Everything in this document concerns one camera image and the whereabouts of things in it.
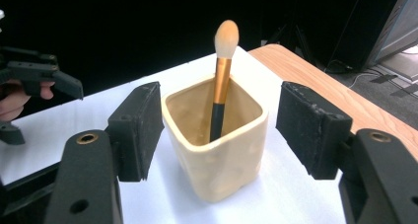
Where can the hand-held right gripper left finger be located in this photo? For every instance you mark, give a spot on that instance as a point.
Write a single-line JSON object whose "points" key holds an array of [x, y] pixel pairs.
{"points": [[136, 135]]}

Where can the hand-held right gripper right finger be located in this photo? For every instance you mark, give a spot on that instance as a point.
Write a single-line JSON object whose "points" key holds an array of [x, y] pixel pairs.
{"points": [[312, 132]]}

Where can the cream square ceramic cup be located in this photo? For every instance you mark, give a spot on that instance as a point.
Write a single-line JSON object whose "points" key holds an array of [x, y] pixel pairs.
{"points": [[223, 164]]}

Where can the makeup brush with gold ferrule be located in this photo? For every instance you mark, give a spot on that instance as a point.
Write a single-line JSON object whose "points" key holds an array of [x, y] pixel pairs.
{"points": [[222, 76]]}

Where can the white table mat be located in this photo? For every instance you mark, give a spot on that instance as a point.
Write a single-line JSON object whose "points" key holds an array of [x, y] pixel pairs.
{"points": [[289, 197]]}

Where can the black tape strip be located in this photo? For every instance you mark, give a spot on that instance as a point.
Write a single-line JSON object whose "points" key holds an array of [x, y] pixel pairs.
{"points": [[383, 78], [404, 90]]}

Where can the black curtain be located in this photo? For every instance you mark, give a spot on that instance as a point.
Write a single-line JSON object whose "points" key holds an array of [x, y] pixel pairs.
{"points": [[131, 20]]}

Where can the grey cabinet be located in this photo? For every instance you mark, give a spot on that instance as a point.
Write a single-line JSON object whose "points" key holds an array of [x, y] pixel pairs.
{"points": [[397, 30]]}

